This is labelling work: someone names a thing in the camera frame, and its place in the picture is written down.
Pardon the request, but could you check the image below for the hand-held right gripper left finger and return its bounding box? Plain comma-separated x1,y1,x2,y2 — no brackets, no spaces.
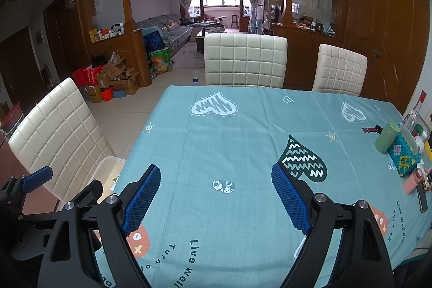
37,164,162,288

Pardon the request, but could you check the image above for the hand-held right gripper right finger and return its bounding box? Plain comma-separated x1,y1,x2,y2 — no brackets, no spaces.
271,162,395,288

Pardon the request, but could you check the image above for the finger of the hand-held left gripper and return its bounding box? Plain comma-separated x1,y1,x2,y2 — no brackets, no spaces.
0,166,54,223
21,180,104,225

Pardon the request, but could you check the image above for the clear plastic storage box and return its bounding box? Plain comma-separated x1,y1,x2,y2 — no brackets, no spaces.
89,156,127,204

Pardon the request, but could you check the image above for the cream quilted leather chair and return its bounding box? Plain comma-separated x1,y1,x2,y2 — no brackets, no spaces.
8,77,119,212
312,44,368,97
204,34,288,88

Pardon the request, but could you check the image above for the light blue printed tablecloth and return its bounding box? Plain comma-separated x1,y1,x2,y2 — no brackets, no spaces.
93,86,432,288

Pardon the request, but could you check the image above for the dark wooden door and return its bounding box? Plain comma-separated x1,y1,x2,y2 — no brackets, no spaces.
0,28,36,106
44,1,73,79

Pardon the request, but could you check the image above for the red bag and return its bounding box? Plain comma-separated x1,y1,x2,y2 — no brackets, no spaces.
72,65,105,86

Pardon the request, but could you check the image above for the green canister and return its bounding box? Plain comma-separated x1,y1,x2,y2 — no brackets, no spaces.
374,121,401,154

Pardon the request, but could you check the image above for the pile of cardboard boxes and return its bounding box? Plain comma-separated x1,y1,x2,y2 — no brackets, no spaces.
84,53,140,103

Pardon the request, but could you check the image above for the beaded tissue box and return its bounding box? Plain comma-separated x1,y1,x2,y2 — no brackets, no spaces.
387,131,422,178

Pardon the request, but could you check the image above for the pink cup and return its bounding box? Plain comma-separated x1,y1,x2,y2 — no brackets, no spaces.
403,170,424,195

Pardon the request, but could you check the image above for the black remote control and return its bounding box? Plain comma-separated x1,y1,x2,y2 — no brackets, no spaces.
417,187,429,213

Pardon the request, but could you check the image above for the colourful printed bag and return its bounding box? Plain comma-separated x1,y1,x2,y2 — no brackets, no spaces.
149,47,173,74

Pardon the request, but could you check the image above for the wooden partition cabinet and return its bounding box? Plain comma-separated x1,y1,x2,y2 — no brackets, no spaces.
89,30,152,89
273,23,338,92

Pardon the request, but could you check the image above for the glass bottle with red cap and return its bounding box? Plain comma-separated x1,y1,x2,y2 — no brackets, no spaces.
403,101,426,130

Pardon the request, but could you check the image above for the blue cushion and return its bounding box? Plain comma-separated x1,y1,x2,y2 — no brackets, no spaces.
143,30,164,51

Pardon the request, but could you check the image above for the grey sofa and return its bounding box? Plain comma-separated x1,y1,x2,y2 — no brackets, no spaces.
137,13,203,56

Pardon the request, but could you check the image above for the coffee table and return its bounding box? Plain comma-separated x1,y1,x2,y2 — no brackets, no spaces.
195,25,225,54

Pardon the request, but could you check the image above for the white standing air conditioner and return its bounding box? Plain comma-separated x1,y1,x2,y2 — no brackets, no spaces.
257,0,267,33

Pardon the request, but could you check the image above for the large wooden door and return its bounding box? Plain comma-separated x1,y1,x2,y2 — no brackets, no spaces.
347,0,432,114

